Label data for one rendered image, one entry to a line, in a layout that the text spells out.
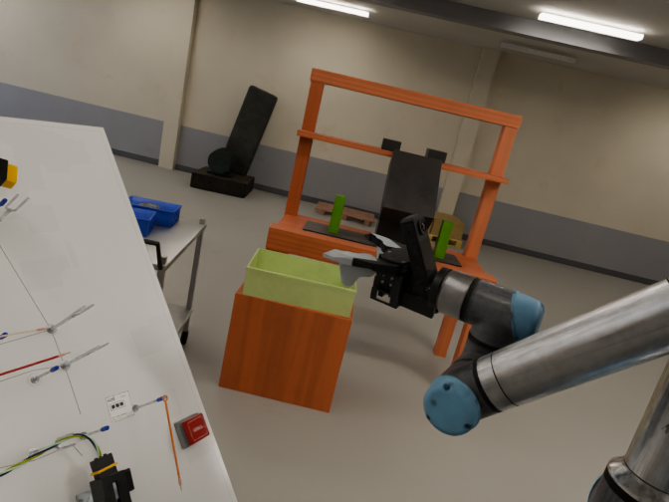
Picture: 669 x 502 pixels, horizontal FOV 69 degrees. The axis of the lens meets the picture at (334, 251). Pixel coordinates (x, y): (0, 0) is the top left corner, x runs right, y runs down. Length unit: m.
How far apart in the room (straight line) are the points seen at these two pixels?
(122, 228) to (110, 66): 10.12
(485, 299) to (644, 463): 0.30
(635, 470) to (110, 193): 1.13
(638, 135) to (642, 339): 10.19
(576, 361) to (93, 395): 0.84
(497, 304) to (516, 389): 0.16
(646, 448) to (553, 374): 0.22
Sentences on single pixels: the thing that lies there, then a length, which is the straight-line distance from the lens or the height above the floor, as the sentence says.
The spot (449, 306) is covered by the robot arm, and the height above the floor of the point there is 1.55.
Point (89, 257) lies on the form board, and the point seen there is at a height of 1.40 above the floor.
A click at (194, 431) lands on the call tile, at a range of 1.14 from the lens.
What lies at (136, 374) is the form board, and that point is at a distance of 1.12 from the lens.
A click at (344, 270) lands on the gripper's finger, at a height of 1.55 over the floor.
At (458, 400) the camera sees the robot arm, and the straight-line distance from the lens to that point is 0.68.
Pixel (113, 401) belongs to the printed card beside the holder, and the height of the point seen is 1.17.
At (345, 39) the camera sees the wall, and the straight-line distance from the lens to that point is 9.93.
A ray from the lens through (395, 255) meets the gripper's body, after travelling 0.85.
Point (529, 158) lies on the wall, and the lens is 10.14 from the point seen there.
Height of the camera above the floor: 1.79
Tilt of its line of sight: 15 degrees down
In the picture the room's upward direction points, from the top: 13 degrees clockwise
